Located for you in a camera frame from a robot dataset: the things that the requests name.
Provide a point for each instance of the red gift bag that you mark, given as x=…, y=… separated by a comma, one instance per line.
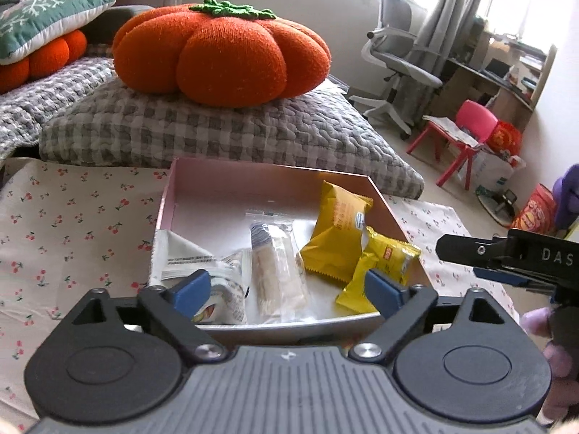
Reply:
x=505, y=140

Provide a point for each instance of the large yellow snack packet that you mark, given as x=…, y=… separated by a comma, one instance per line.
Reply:
x=335, y=245

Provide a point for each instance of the small orange plush cushion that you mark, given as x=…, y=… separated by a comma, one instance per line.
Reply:
x=45, y=61

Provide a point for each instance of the clear white biscuit packet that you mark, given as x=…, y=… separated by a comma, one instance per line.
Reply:
x=278, y=274

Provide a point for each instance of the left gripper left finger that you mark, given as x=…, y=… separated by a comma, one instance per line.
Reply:
x=170, y=313

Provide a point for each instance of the white paper bag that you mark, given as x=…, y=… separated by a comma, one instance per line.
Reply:
x=490, y=173

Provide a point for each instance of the white grey office chair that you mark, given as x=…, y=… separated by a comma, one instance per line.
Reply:
x=390, y=46

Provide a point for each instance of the pink red kids chair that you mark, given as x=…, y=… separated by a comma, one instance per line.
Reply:
x=474, y=124

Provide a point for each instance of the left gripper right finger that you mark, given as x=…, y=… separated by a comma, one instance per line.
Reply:
x=405, y=310

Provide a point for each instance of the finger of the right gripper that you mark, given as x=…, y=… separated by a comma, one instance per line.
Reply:
x=519, y=281
x=475, y=252

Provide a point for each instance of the wooden desk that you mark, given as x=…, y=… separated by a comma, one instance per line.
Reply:
x=500, y=73

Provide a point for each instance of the cherry print tablecloth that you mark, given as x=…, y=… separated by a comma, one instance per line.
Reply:
x=67, y=229

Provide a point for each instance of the pink cardboard box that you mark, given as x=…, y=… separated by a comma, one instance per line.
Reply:
x=245, y=224

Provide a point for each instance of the grey checkered quilted cushion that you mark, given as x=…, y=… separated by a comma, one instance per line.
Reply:
x=117, y=126

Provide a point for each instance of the purple hat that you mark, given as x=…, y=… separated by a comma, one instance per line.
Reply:
x=566, y=196

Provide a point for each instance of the orange pumpkin plush cushion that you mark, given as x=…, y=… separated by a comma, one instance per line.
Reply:
x=220, y=54

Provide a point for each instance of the hand in purple glove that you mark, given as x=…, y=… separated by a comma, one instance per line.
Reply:
x=564, y=388

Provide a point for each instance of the small yellow snack packet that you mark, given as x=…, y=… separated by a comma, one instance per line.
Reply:
x=387, y=255

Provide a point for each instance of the green white leaf pillow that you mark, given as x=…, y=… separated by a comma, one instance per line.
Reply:
x=32, y=24

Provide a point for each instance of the white grey nut packet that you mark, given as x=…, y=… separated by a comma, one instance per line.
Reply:
x=174, y=258

